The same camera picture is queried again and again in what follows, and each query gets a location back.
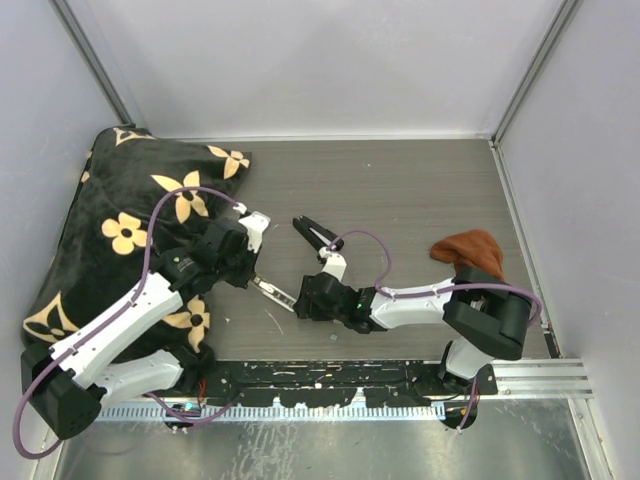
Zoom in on black stapler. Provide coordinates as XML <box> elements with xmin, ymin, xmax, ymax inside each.
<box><xmin>292</xmin><ymin>215</ymin><xmax>344</xmax><ymax>258</ymax></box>

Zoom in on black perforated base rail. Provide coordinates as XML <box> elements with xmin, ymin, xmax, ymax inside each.
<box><xmin>140</xmin><ymin>358</ymin><xmax>471</xmax><ymax>411</ymax></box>

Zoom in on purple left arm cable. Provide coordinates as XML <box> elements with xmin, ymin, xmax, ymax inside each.
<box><xmin>12</xmin><ymin>187</ymin><xmax>246</xmax><ymax>459</ymax></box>

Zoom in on orange brown cloth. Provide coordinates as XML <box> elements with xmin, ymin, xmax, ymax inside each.
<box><xmin>429</xmin><ymin>229</ymin><xmax>504</xmax><ymax>280</ymax></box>

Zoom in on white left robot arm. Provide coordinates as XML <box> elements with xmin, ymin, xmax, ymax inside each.
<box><xmin>21</xmin><ymin>211</ymin><xmax>270</xmax><ymax>440</ymax></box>

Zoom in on black floral cushion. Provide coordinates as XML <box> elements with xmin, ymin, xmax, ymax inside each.
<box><xmin>22</xmin><ymin>126</ymin><xmax>252</xmax><ymax>378</ymax></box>

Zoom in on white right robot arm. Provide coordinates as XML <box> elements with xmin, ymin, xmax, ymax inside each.
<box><xmin>293</xmin><ymin>249</ymin><xmax>534</xmax><ymax>394</ymax></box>

